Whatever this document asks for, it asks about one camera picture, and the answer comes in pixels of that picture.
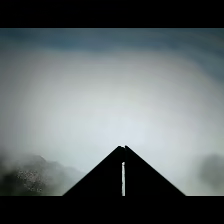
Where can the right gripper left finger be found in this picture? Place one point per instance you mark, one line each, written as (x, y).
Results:
(103, 176)

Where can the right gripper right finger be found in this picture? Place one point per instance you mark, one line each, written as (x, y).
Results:
(146, 176)

